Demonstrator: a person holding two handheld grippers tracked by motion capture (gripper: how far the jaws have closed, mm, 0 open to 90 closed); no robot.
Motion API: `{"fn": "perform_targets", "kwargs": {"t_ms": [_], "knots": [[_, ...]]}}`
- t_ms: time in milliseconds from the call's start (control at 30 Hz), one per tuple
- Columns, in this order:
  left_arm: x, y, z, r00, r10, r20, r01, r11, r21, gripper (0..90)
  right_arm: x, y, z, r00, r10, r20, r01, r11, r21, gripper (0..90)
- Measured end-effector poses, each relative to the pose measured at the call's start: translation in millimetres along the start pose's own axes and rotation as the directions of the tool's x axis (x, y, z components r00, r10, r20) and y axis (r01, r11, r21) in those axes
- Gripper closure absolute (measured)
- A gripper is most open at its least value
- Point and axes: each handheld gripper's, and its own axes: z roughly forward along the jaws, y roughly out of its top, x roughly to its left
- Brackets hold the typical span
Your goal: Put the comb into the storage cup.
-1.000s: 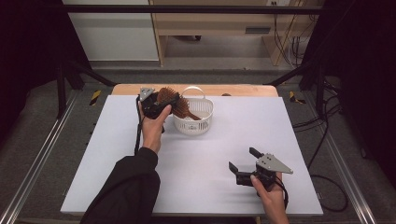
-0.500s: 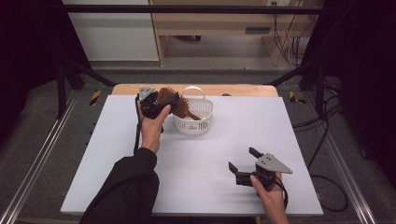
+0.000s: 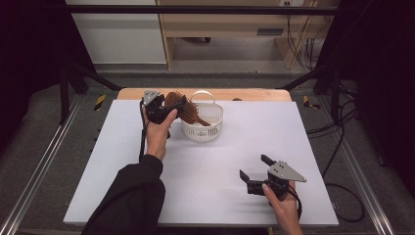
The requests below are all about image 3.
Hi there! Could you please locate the yellow black floor tape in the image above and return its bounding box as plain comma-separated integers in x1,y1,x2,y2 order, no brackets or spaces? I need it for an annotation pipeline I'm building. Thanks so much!
302,95,321,110
93,94,108,112

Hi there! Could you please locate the light wooden table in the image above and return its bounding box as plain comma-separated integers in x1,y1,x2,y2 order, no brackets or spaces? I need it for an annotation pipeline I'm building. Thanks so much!
116,87,293,103

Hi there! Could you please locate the black metal stand leg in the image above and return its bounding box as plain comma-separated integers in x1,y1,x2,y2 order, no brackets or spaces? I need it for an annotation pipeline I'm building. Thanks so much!
279,63,343,125
59,59,122,125

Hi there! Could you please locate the white slotted plastic basket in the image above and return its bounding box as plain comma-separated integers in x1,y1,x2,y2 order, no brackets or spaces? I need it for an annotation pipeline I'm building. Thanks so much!
180,90,225,142

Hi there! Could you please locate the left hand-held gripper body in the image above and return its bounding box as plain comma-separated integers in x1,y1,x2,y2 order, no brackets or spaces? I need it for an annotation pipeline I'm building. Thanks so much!
142,90,174,125

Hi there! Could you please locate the person's right hand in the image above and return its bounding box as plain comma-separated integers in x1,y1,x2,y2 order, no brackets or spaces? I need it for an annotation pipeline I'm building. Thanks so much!
261,180,301,224

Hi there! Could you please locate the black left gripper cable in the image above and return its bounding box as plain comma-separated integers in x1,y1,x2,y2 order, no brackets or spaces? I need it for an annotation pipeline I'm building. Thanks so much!
138,98,149,164

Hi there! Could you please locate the person's left hand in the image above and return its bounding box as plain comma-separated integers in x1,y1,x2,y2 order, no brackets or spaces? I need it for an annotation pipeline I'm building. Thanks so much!
142,108,179,163

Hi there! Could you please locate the aluminium floor rail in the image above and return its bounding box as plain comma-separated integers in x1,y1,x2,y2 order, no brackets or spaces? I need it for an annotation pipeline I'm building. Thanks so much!
0,94,83,235
339,136,396,235

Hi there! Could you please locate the beige wooden desk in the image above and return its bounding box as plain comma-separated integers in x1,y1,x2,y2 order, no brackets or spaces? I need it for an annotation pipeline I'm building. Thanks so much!
156,0,341,71

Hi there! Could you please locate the black floor cable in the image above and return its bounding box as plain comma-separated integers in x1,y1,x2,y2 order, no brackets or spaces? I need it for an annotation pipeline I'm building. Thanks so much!
306,81,366,224

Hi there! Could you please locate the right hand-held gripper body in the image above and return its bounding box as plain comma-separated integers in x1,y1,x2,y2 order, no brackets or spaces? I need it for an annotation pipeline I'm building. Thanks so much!
247,160,307,199

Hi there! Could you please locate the black curtain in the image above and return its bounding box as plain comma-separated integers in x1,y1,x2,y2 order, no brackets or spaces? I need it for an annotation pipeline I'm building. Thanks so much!
0,0,96,148
317,0,415,190

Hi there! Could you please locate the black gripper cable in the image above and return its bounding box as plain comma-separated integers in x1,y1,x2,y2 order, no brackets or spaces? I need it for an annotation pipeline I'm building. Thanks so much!
138,98,149,164
287,188,303,220

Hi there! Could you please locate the brown wooden hairbrush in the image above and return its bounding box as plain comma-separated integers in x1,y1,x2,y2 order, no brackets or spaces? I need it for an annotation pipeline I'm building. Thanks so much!
163,91,211,127

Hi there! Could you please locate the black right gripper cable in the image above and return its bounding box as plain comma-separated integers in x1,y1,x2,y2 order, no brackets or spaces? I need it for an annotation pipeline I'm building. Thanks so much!
287,188,303,220

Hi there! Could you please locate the black horizontal frame bar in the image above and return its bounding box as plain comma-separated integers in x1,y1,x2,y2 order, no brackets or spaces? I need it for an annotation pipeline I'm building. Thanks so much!
65,4,341,15

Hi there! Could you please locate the bundle of desk cables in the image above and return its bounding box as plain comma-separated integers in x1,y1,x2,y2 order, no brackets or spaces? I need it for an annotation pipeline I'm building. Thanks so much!
286,14,329,71

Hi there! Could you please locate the white partition panel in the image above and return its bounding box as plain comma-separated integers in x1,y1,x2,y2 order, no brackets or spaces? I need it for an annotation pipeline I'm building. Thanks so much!
65,0,167,65

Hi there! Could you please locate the dark label plate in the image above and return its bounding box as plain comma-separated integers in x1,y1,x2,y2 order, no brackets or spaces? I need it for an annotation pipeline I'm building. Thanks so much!
256,27,285,36

